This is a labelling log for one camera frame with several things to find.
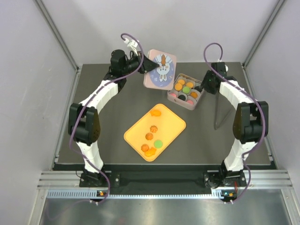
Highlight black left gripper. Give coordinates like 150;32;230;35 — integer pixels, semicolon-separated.
121;50;159;75

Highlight black sandwich cookie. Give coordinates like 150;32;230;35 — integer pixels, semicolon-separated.
178;95;186;101
194;86;203;93

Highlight silver tin lid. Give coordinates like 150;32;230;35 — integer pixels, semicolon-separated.
143;49;177;90

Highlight green sandwich cookie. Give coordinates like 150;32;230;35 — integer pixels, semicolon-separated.
154;140;163;149
182;86;191;94

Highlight pink cookie tin box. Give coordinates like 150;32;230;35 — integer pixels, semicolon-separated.
167;74;205;111

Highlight round tan dotted biscuit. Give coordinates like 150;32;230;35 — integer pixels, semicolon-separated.
177;79;185;85

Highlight metal serving tongs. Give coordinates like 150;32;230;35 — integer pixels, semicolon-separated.
213;93;232;130

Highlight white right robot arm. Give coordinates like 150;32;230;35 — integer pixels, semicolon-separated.
201;61;269;188

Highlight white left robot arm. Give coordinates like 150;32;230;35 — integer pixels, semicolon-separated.
67;50;159;188

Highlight orange fish cookie upper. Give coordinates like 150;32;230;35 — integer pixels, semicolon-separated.
150;110;161;117

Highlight orange fish cookie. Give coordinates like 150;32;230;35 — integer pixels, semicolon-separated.
144;147;157;157
150;110;161;117

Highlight tan flower cookie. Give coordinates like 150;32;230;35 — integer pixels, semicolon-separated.
150;125;158;133

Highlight yellow plastic tray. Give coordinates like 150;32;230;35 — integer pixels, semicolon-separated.
124;104;186;162

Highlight tan swirl cookie middle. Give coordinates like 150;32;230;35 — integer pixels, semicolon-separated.
145;133;154;141

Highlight tan swirl cookie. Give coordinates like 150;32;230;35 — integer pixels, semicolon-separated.
145;133;154;141
141;144;150;152

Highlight tan swirl cookie lower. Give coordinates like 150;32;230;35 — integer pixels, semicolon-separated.
141;144;150;152

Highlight orange fish cookie lower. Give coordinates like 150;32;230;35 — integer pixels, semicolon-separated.
144;147;157;157

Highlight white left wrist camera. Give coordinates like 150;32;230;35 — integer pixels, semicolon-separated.
124;38;138;56

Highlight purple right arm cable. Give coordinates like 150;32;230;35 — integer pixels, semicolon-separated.
203;42;267;204

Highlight aluminium frame post left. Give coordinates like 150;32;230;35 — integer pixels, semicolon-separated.
34;0;79;71

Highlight aluminium frame post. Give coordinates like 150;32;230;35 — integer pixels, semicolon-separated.
242;0;286;69
34;0;79;71

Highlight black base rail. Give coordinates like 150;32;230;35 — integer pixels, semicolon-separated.
95;164;246;195

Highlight aluminium frame post right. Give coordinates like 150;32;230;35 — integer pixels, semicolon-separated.
242;0;286;69

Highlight grey slotted cable duct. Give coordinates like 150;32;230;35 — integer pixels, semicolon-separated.
47;189;234;199

